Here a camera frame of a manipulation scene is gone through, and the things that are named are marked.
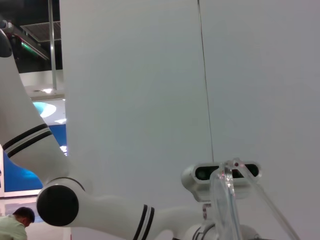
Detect clear white glasses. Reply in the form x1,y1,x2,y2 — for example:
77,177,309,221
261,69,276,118
209,156,302,240

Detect grey metal pole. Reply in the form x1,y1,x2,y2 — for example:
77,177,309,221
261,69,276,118
48,0,59,91

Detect person in green shirt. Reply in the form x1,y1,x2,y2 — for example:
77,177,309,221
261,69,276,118
0,206,36,240

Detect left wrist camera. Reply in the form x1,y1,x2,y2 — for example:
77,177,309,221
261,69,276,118
181,161,263,203

